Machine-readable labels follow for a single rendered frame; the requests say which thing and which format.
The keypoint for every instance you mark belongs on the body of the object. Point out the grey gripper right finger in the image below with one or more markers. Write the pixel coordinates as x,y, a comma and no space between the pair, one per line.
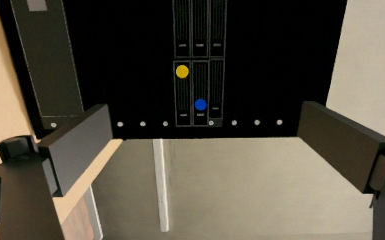
353,150

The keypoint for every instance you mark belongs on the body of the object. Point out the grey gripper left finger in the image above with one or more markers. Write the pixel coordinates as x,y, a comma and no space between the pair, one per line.
27,209

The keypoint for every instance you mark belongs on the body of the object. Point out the black server rack frame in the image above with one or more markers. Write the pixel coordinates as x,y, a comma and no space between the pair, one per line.
70,55

